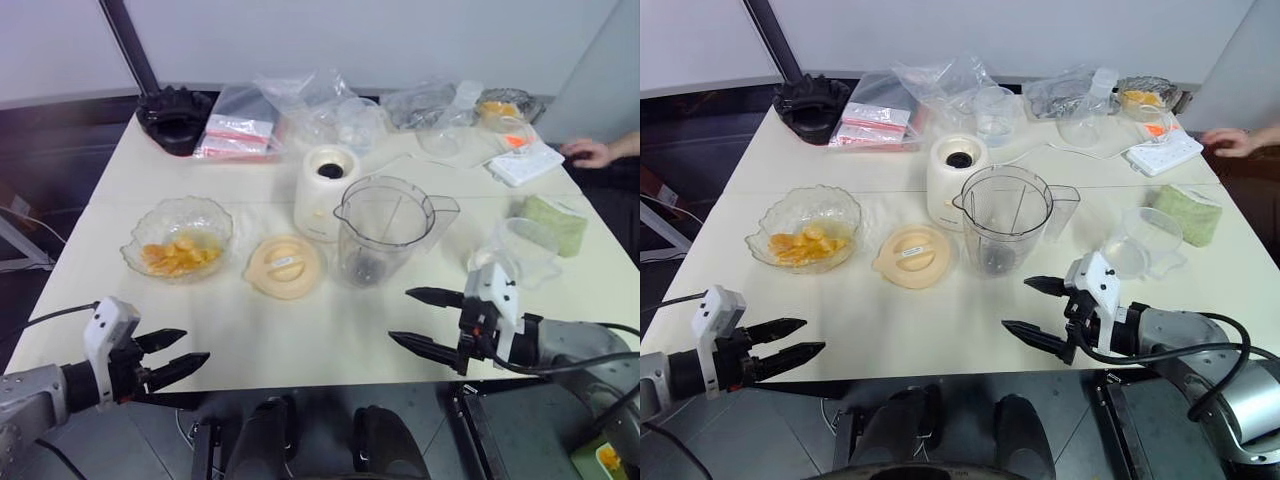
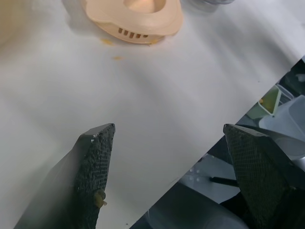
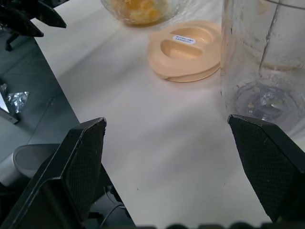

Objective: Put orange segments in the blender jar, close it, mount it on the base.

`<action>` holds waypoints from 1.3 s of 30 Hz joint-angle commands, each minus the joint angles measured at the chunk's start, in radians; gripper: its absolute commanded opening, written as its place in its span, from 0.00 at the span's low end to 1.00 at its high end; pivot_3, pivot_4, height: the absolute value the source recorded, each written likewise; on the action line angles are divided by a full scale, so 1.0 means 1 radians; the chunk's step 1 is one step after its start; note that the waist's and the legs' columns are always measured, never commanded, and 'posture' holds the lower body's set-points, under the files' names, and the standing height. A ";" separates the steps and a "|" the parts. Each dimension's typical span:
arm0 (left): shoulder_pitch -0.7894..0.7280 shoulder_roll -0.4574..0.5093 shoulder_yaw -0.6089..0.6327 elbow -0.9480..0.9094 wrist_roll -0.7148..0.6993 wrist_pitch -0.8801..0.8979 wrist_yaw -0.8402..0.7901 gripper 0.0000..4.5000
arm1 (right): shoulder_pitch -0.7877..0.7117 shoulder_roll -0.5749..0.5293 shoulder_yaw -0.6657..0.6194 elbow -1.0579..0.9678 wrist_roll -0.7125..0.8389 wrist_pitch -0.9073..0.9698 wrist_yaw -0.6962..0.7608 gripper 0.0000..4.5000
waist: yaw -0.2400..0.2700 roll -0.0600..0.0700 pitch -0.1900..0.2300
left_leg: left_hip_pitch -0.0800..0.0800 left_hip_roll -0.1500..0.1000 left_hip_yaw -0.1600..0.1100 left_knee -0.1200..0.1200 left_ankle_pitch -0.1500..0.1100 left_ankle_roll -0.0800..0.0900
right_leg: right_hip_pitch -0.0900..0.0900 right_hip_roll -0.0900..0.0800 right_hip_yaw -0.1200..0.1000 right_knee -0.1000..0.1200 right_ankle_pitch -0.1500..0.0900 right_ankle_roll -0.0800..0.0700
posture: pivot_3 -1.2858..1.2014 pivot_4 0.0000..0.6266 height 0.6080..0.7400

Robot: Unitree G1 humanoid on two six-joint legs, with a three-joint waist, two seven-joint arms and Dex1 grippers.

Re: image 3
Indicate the beige round blender lid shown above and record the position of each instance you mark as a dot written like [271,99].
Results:
[183,59]

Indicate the white grey rounded shell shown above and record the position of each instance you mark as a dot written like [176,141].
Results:
[28,159]

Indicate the clear glass bowl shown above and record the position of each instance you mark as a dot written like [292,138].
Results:
[114,12]

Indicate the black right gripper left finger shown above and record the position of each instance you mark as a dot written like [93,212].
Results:
[71,171]

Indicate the black chair base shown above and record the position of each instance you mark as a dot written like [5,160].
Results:
[12,40]

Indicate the clear blender jar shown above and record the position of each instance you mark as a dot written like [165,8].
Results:
[243,47]

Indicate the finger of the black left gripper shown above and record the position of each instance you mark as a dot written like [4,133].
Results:
[40,13]
[21,23]

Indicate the crumpled clear plastic wrapper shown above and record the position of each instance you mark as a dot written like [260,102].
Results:
[17,100]

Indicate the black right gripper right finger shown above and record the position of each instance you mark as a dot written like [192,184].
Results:
[267,162]

